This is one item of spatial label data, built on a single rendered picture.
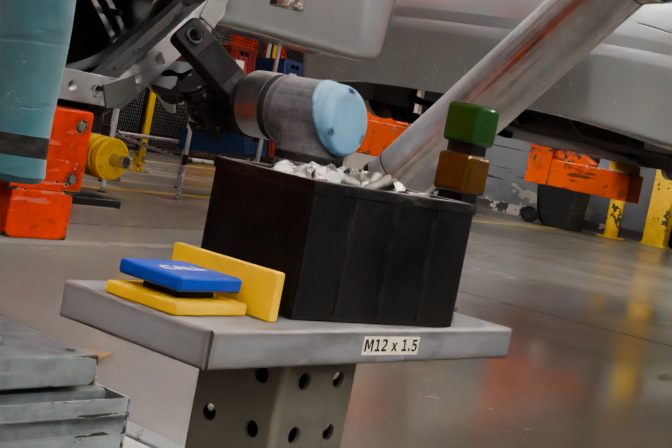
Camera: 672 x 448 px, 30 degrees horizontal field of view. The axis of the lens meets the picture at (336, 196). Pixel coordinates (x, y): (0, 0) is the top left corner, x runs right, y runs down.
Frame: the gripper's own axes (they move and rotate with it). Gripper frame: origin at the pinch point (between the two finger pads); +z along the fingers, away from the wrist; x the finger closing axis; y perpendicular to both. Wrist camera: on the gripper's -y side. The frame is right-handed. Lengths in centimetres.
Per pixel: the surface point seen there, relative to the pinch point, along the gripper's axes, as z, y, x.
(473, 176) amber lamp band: -68, -9, -16
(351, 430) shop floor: 15, 107, 16
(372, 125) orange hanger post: 218, 239, 242
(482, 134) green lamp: -68, -12, -13
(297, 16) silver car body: 7.5, 16.3, 37.1
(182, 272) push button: -68, -28, -50
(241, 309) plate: -70, -22, -48
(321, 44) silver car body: 7.8, 24.4, 40.3
